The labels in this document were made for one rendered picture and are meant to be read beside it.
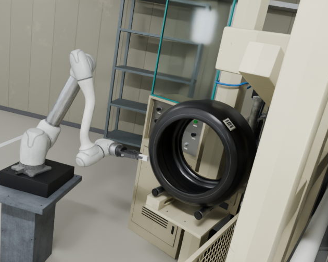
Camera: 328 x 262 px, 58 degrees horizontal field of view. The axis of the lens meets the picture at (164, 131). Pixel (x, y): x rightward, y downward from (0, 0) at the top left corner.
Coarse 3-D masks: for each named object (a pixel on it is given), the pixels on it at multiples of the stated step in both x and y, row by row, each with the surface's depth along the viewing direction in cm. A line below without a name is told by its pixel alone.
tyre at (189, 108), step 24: (168, 120) 152; (192, 120) 176; (216, 120) 139; (240, 120) 146; (168, 144) 181; (240, 144) 137; (168, 168) 176; (240, 168) 137; (168, 192) 159; (192, 192) 152; (216, 192) 143
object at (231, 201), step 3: (195, 171) 189; (201, 174) 186; (207, 177) 183; (237, 192) 172; (234, 195) 173; (231, 198) 174; (234, 198) 173; (225, 201) 177; (228, 201) 176; (231, 201) 174; (234, 201) 173; (231, 204) 175; (234, 204) 175
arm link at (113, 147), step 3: (111, 144) 193; (114, 144) 192; (117, 144) 192; (120, 144) 193; (111, 147) 191; (114, 147) 190; (117, 147) 191; (111, 150) 191; (114, 150) 190; (111, 153) 192; (114, 153) 190; (117, 156) 193
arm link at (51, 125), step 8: (72, 72) 195; (72, 80) 197; (64, 88) 200; (72, 88) 199; (64, 96) 200; (72, 96) 202; (56, 104) 202; (64, 104) 201; (56, 112) 202; (64, 112) 205; (48, 120) 204; (56, 120) 204; (40, 128) 203; (48, 128) 203; (56, 128) 206; (48, 136) 203; (56, 136) 208
